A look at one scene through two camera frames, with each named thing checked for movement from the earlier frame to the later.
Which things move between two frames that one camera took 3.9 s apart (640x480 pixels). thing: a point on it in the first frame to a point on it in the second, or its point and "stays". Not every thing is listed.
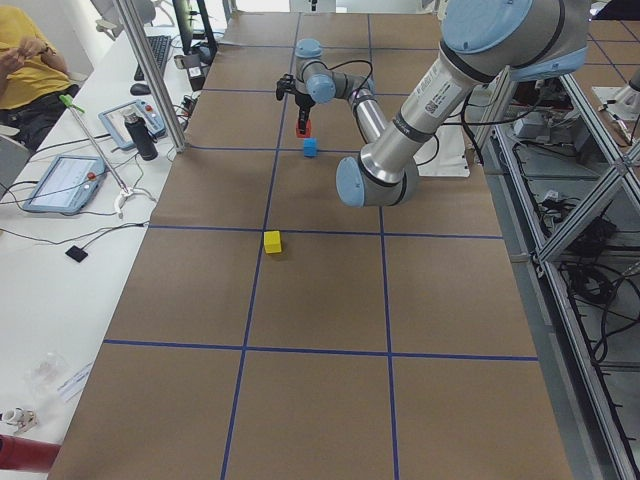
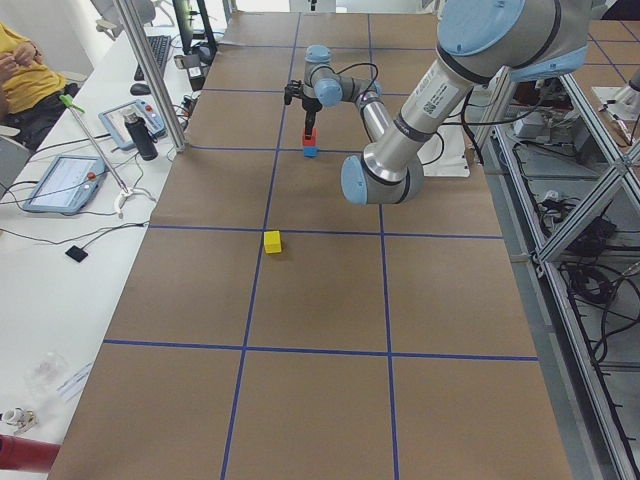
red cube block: x=308 y=129 to x=313 y=139
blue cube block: x=310 y=147 stays
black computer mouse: x=140 y=89 stays
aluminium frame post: x=148 y=64 stays
